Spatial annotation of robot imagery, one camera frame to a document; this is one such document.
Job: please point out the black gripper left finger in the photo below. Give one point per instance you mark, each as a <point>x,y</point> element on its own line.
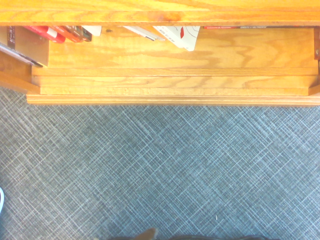
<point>125,238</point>

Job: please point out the plain white book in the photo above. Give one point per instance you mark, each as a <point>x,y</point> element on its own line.
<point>94,30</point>

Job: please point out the grey white thin book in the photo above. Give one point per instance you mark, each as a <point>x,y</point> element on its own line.
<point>147,33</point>

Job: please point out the grey covered thin book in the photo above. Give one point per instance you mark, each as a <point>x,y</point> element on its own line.
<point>20,56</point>

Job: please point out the orange brown spine book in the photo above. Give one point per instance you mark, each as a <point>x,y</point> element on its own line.
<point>71,35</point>

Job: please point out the dark spine slim book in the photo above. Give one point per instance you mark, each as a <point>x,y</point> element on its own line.
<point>86,35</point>

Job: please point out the brown book dark spine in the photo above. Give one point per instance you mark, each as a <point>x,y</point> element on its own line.
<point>32,47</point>

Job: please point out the red spine book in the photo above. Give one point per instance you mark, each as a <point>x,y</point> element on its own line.
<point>47,33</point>

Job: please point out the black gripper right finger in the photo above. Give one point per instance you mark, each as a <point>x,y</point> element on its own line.
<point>215,238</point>

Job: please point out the wooden oak bookshelf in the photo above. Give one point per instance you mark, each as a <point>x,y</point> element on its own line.
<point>160,82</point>

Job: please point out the white book red lips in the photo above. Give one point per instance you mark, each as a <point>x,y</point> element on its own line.
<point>186,37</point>

